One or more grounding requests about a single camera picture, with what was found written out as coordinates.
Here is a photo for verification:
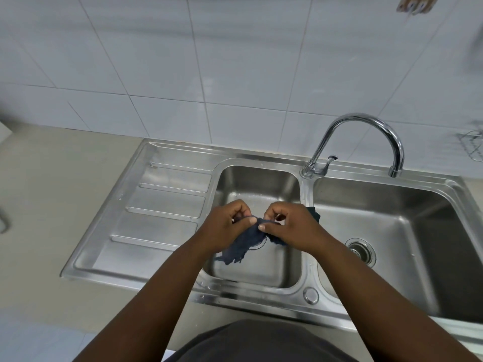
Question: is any person's right hand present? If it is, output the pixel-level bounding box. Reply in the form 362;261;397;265
258;202;330;255

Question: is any round metal drain strainer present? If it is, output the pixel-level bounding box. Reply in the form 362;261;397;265
345;238;377;268

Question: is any metal wire rack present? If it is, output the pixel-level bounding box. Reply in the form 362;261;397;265
458;129;483;163

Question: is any chrome gooseneck faucet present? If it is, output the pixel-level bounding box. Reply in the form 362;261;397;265
300;113;405;180

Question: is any person's left forearm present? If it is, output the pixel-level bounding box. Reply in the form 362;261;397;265
84;237;224;362

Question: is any dark blue cloth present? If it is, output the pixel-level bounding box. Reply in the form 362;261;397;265
214;207;322;267

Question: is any person's right forearm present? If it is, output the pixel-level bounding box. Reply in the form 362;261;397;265
307;239;480;362

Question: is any person's left hand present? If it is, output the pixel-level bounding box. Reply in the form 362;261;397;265
193;199;259;257

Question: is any stainless steel double sink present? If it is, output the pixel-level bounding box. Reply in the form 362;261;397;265
60;138;483;337

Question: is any dark grey shirt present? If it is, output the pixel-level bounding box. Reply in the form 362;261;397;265
162;319;360;362

